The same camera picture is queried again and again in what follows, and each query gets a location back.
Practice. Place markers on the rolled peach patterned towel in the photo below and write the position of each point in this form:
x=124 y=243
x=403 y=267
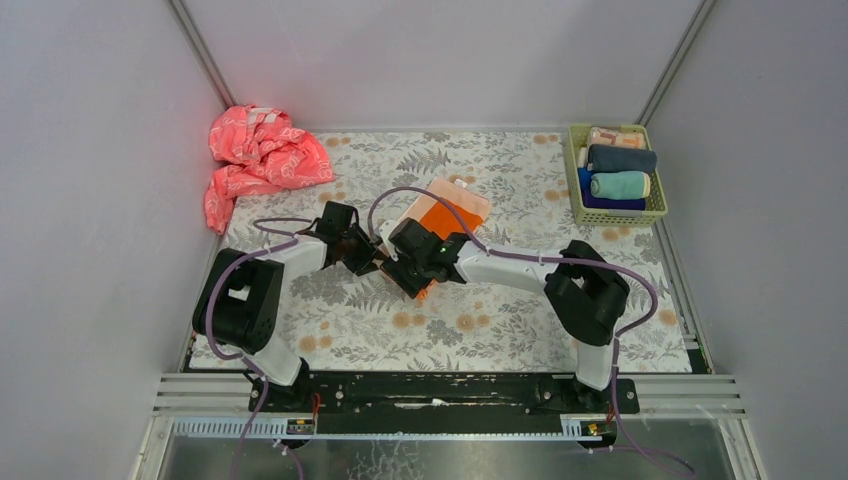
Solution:
x=616 y=138

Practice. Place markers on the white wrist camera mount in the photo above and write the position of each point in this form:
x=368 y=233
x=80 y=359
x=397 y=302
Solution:
x=385 y=231

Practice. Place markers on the rolled purple towel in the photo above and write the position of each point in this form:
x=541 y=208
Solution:
x=590 y=201

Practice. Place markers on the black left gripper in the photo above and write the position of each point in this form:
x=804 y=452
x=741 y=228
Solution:
x=365 y=254

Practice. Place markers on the yellow and teal towel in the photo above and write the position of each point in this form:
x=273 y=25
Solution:
x=625 y=185

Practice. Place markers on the floral patterned table mat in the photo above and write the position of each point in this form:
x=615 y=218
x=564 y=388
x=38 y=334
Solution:
x=337 y=320

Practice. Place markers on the pink patterned towel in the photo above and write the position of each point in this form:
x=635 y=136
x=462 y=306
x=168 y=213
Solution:
x=261 y=152

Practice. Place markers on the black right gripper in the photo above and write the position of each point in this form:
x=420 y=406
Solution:
x=404 y=271

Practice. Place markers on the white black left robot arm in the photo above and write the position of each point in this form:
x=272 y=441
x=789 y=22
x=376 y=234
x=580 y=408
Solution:
x=238 y=307

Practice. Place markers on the white slotted cable duct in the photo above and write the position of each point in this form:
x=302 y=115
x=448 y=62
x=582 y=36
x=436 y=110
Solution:
x=260 y=428

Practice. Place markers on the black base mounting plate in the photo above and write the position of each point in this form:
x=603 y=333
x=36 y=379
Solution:
x=375 y=403

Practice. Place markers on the rolled blue towel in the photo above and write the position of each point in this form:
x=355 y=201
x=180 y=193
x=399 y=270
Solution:
x=585 y=177

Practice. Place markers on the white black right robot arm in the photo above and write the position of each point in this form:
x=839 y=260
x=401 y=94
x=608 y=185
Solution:
x=586 y=294

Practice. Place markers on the orange and cream towel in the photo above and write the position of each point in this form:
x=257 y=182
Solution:
x=434 y=216

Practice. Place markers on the rolled dark grey towel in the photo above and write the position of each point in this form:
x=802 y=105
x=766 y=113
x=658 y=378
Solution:
x=611 y=159

